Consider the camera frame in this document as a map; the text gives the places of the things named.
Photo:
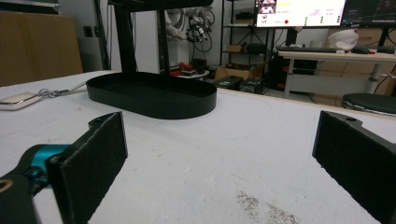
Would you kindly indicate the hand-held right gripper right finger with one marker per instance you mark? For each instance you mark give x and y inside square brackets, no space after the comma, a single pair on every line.
[351,161]

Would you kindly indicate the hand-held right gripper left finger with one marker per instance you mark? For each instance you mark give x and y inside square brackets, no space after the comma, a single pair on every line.
[88,168]

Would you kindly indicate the black round stool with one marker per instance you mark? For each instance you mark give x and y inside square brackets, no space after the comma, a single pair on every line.
[370,102]

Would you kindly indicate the metal keyring with keys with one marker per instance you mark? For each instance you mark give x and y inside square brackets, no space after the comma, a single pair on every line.
[49,92]

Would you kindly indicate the stack of brown cardboard boxes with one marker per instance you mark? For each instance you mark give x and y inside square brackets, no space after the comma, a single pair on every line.
[348,70]

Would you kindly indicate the black two-tier oval rack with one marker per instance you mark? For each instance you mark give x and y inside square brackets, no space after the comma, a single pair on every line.
[155,96]

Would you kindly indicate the light wooden desk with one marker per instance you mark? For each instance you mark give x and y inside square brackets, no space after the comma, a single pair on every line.
[330,57]

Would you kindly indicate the black keyboard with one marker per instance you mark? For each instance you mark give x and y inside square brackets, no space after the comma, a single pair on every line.
[306,49]

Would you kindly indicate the white cap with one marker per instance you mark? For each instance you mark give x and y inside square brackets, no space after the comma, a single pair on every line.
[342,39]

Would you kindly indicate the black equipment box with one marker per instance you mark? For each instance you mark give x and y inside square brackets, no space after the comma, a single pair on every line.
[229,82]
[252,85]

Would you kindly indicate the large brown cardboard box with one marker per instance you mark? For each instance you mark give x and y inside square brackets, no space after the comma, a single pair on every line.
[37,46]

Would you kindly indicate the round white side table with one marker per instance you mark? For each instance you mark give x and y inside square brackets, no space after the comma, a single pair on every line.
[190,74]

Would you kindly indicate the open cardboard box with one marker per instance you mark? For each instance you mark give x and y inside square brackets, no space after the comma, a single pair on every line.
[232,73]

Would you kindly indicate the dark computer monitor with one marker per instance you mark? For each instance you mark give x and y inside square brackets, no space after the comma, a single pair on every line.
[370,12]

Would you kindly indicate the black metal shelf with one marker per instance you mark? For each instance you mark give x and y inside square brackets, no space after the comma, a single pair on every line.
[246,46]

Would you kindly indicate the bright computer monitor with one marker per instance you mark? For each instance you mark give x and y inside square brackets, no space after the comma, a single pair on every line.
[300,12]

